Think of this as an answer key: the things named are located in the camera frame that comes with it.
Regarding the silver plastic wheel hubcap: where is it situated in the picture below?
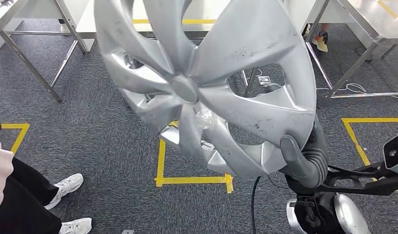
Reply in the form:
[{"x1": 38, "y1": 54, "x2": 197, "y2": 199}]
[{"x1": 94, "y1": 0, "x2": 317, "y2": 177}]

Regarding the person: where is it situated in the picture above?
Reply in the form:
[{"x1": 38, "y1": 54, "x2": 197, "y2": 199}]
[
  {"x1": 302, "y1": 23, "x2": 330, "y2": 53},
  {"x1": 0, "y1": 117, "x2": 93, "y2": 234}
]

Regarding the white floor cable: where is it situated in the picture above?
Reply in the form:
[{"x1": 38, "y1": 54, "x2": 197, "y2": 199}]
[
  {"x1": 317, "y1": 83, "x2": 398, "y2": 102},
  {"x1": 255, "y1": 68, "x2": 284, "y2": 89}
]

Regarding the yellow floor tape square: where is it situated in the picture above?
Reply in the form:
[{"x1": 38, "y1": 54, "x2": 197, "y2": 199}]
[
  {"x1": 155, "y1": 121, "x2": 234, "y2": 194},
  {"x1": 0, "y1": 123, "x2": 31, "y2": 154},
  {"x1": 341, "y1": 117, "x2": 398, "y2": 193}
]

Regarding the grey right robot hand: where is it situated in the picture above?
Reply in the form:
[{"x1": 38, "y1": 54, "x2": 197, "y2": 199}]
[{"x1": 279, "y1": 116, "x2": 330, "y2": 189}]

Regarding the yellow table tape outline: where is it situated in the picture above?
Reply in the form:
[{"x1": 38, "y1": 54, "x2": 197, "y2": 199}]
[{"x1": 377, "y1": 0, "x2": 398, "y2": 28}]

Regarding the white partition panel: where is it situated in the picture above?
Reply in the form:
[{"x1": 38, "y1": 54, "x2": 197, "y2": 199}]
[{"x1": 0, "y1": 0, "x2": 90, "y2": 51}]

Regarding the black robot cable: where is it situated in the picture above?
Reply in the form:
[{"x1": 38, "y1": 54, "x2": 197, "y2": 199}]
[{"x1": 250, "y1": 175, "x2": 262, "y2": 234}]

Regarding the steel workbench table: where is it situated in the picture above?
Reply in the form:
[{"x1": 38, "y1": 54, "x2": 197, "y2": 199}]
[{"x1": 75, "y1": 0, "x2": 261, "y2": 98}]

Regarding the yellow workbench tape outline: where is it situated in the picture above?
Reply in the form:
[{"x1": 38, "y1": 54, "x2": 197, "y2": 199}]
[{"x1": 133, "y1": 19, "x2": 217, "y2": 25}]

